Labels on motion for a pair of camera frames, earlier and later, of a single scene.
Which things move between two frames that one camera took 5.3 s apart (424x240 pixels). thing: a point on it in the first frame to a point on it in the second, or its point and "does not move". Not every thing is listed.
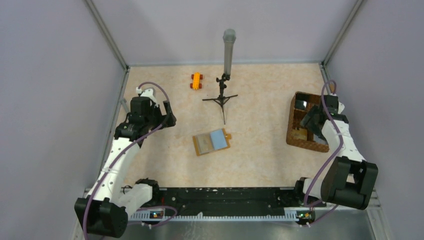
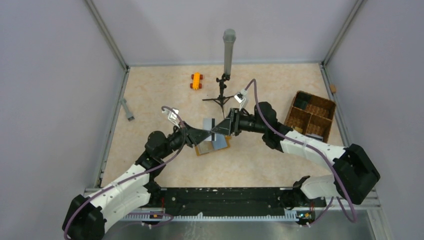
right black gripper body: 309,120 to 243,122
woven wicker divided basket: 300,135 does not move
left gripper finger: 168,107 to 190,128
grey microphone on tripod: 229,35 does not move
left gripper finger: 170,119 to 197,135
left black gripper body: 155,117 to 179,138
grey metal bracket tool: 124,101 does not move
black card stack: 301,100 does not move
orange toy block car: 196,77 does not move
